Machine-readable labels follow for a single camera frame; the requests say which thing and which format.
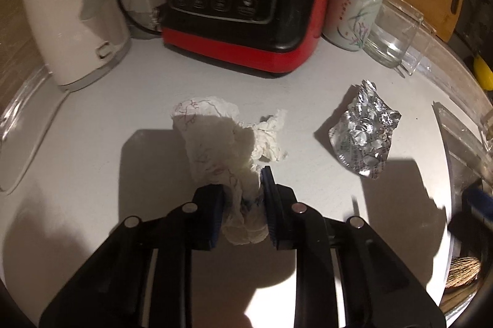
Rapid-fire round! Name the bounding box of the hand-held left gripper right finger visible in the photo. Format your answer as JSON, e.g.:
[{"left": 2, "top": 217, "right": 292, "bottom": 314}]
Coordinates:
[{"left": 260, "top": 166, "right": 446, "bottom": 328}]

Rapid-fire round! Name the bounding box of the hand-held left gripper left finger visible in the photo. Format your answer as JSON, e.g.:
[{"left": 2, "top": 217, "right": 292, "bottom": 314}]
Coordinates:
[{"left": 39, "top": 185, "right": 225, "bottom": 328}]

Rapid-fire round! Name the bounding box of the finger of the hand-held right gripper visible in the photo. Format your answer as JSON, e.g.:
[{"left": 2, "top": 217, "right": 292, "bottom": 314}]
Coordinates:
[{"left": 462, "top": 185, "right": 493, "bottom": 234}]

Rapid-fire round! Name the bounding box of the white tissue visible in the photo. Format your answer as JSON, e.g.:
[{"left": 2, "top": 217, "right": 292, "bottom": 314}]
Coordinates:
[{"left": 171, "top": 94, "right": 290, "bottom": 246}]

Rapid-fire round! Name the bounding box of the metal sink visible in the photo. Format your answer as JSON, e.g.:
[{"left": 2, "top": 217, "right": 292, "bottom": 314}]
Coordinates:
[{"left": 433, "top": 100, "right": 493, "bottom": 205}]

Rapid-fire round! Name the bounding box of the crumpled silver foil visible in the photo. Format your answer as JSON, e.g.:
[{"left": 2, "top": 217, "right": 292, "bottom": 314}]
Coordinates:
[{"left": 328, "top": 79, "right": 402, "bottom": 179}]

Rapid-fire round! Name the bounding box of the yellow rounded object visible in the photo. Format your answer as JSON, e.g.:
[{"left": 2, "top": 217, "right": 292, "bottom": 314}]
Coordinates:
[{"left": 472, "top": 54, "right": 493, "bottom": 90}]

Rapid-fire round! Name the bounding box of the clear glass cup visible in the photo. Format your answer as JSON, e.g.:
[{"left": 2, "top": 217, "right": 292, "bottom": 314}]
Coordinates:
[{"left": 364, "top": 0, "right": 438, "bottom": 77}]

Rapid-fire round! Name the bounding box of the white floral mug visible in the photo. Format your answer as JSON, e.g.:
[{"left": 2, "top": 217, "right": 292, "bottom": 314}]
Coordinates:
[{"left": 322, "top": 0, "right": 388, "bottom": 52}]

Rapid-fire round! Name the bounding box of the white electric kettle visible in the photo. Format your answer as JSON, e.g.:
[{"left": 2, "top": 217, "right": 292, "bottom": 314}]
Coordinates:
[{"left": 17, "top": 0, "right": 134, "bottom": 92}]

